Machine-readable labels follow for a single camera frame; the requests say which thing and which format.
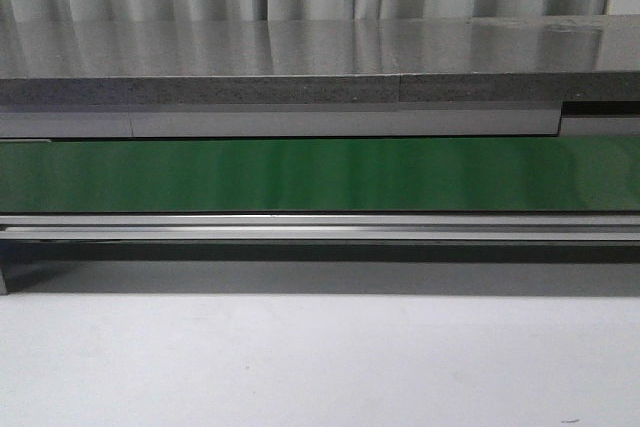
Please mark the grey stone counter slab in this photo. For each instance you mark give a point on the grey stone counter slab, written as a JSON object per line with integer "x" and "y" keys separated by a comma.
{"x": 540, "y": 76}

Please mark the aluminium conveyor frame rail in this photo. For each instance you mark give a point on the aluminium conveyor frame rail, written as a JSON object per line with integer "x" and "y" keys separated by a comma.
{"x": 539, "y": 255}

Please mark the green conveyor belt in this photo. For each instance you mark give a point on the green conveyor belt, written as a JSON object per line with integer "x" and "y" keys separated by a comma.
{"x": 326, "y": 175}

